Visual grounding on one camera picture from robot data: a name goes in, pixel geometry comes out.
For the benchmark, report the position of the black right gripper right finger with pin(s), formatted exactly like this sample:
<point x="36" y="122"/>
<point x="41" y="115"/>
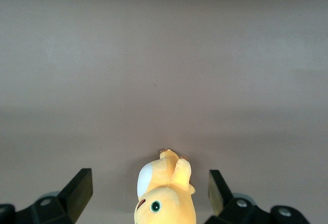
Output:
<point x="238" y="212"/>

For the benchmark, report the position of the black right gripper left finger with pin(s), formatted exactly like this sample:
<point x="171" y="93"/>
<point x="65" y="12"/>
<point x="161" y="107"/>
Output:
<point x="51" y="211"/>

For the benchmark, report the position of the yellow plush toy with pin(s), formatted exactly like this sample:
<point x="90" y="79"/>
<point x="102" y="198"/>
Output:
<point x="166" y="198"/>

